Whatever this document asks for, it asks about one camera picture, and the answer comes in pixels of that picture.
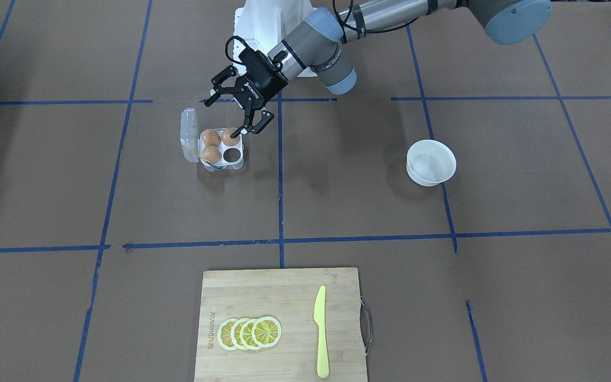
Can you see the lemon slice back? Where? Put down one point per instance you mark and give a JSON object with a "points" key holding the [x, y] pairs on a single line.
{"points": [[266, 331]]}

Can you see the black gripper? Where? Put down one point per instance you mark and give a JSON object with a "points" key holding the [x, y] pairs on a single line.
{"points": [[264, 79]]}

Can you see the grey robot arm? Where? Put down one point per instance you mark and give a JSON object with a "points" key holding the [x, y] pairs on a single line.
{"points": [[316, 43]]}

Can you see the lemon slice front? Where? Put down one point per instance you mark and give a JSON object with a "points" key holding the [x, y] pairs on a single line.
{"points": [[225, 335]]}

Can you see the clear plastic egg carton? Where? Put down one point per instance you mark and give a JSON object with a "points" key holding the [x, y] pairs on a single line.
{"points": [[192, 146]]}

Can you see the yellow plastic knife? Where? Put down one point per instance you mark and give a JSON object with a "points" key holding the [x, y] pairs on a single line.
{"points": [[319, 316]]}

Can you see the bamboo cutting board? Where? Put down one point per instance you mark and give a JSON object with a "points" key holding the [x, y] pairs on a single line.
{"points": [[289, 295]]}

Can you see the brown egg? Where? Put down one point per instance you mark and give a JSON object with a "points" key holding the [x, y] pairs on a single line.
{"points": [[211, 154], [227, 137], [210, 137]]}

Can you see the blue tape strip lengthwise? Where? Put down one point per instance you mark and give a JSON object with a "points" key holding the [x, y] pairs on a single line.
{"points": [[427, 116], [280, 180]]}

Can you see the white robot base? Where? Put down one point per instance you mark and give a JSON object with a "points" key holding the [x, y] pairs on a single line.
{"points": [[263, 24]]}

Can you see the white bowl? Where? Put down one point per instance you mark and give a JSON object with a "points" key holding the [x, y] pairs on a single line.
{"points": [[430, 162]]}

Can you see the brown egg in carton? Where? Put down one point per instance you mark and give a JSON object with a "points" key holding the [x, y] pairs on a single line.
{"points": [[211, 154], [210, 137]]}

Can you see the lemon slice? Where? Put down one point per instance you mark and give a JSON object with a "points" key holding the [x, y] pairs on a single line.
{"points": [[266, 331], [236, 334], [225, 335], [248, 334]]}

